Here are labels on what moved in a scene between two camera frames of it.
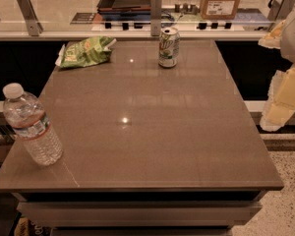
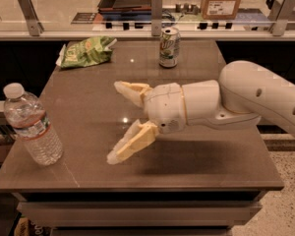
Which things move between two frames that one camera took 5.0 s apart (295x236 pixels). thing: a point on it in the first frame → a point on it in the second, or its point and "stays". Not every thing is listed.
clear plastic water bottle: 27,114 stays
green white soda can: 169,47 stays
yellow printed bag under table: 27,227 stays
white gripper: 293,39 → 165,107
